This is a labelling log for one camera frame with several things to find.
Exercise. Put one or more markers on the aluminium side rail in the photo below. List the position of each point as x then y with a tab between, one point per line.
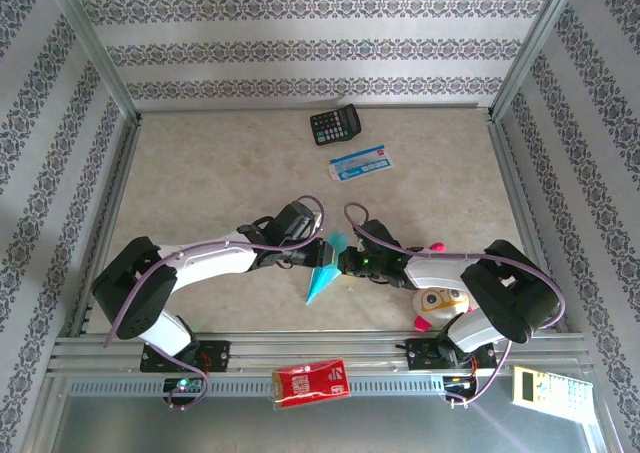
515	183
112	213

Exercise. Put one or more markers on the grey metal panel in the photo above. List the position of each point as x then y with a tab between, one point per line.
225	428

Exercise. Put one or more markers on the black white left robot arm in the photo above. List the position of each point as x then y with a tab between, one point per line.
150	283

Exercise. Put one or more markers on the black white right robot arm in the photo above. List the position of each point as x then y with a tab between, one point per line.
500	283

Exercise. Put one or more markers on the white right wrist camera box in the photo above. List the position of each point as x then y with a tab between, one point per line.
359	243

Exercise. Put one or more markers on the thin aluminium wall rail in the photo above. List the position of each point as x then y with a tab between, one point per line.
225	108

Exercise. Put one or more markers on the small controller circuit board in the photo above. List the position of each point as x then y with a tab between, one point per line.
460	383
182	384

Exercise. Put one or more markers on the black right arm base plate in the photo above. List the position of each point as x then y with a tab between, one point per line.
422	355

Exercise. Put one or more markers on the wide aluminium base rail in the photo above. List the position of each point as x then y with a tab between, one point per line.
310	345

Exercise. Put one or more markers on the red snack packet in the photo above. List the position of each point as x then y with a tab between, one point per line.
311	383

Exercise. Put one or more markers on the teal square paper sheet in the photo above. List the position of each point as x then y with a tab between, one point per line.
320	283

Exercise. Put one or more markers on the aluminium frame post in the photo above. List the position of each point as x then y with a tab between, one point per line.
92	48
532	48

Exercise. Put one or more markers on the cream plush toy pink ears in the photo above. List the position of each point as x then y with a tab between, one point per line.
440	303

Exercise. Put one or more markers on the black desk calculator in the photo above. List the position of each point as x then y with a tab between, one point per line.
334	124

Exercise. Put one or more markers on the blue white flat packet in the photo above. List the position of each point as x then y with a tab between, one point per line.
361	163

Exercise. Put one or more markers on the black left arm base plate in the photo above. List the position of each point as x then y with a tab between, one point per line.
217	355

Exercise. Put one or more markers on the cream calculator green screen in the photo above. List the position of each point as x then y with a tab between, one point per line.
550	393

